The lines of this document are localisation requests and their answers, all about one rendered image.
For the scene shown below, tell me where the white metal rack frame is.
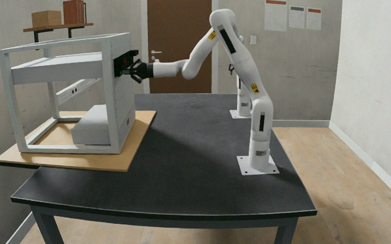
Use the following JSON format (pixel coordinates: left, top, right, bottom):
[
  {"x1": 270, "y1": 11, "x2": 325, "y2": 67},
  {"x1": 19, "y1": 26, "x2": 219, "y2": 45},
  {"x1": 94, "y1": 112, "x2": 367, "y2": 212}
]
[{"x1": 0, "y1": 33, "x2": 136, "y2": 154}]

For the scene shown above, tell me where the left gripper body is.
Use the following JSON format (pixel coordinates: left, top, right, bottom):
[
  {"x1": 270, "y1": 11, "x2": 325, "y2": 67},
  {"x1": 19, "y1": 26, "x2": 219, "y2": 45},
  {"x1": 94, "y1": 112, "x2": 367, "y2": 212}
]
[{"x1": 136, "y1": 62, "x2": 154, "y2": 80}]

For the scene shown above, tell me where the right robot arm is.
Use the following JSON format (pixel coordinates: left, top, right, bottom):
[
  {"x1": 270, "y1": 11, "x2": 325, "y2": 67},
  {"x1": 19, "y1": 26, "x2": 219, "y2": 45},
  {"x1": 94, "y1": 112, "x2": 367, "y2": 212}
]
[{"x1": 232, "y1": 23, "x2": 251, "y2": 116}]

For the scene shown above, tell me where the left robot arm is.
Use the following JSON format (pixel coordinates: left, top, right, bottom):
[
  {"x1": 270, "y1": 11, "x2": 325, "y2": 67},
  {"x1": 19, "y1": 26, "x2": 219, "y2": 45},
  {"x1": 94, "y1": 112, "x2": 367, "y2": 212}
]
[{"x1": 153, "y1": 9, "x2": 273, "y2": 169}]

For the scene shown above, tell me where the tan flat wooden board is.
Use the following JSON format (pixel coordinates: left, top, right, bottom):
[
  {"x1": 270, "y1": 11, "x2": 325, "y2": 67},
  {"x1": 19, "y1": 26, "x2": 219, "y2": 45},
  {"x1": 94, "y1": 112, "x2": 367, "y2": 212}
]
[{"x1": 0, "y1": 111, "x2": 156, "y2": 172}]

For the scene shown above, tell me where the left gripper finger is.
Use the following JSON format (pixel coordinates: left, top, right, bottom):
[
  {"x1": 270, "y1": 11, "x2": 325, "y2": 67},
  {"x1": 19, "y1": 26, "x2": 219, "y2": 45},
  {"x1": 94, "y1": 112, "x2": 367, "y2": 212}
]
[
  {"x1": 122, "y1": 58, "x2": 143, "y2": 72},
  {"x1": 123, "y1": 71, "x2": 143, "y2": 84}
]

